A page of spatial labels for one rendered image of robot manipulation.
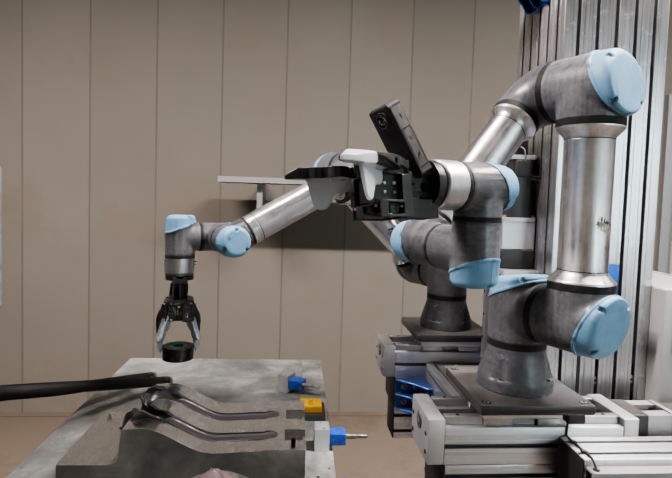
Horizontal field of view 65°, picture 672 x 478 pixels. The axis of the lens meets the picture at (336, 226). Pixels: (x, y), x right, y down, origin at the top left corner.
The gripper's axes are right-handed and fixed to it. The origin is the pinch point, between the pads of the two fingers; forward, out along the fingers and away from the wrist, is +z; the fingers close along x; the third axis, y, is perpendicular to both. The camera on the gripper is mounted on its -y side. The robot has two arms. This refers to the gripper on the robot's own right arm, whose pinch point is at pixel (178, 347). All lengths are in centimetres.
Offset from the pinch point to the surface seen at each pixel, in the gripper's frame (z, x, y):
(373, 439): 100, 115, -134
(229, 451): 11.8, 9.2, 36.9
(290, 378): 15.8, 34.3, -13.8
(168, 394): 5.9, -2.6, 17.7
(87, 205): -32, -48, -215
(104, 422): 14.1, -16.9, 10.3
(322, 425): 14.8, 33.4, 23.5
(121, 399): 20.1, -15.1, -19.5
